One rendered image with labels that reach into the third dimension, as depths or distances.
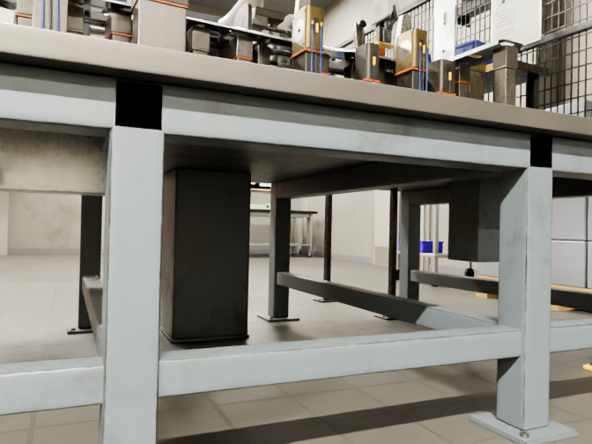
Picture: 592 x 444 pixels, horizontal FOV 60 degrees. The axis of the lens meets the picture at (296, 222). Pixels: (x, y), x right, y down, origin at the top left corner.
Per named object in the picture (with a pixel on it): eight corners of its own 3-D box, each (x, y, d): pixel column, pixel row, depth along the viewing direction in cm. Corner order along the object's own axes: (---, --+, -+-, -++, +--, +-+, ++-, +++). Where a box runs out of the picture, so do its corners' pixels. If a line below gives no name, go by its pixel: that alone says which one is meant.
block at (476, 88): (468, 155, 173) (469, 49, 174) (450, 158, 180) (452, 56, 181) (484, 158, 177) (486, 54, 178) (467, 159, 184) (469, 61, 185)
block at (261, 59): (256, 140, 152) (258, 44, 153) (247, 144, 158) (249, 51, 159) (268, 141, 154) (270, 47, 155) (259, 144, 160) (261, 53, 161)
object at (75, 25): (59, 118, 126) (62, 2, 127) (58, 122, 131) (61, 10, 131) (81, 120, 129) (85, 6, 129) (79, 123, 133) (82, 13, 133)
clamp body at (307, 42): (307, 131, 134) (311, -1, 135) (287, 137, 145) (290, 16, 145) (329, 134, 138) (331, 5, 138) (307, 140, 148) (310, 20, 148)
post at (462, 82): (457, 151, 164) (459, 61, 164) (446, 152, 168) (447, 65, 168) (469, 151, 166) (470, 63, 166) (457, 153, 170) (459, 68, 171)
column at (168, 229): (157, 328, 218) (161, 173, 219) (226, 323, 231) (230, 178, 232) (171, 343, 190) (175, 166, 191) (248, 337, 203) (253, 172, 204)
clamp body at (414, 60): (417, 143, 148) (419, 24, 149) (391, 148, 159) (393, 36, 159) (434, 144, 152) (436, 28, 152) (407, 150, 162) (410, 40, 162)
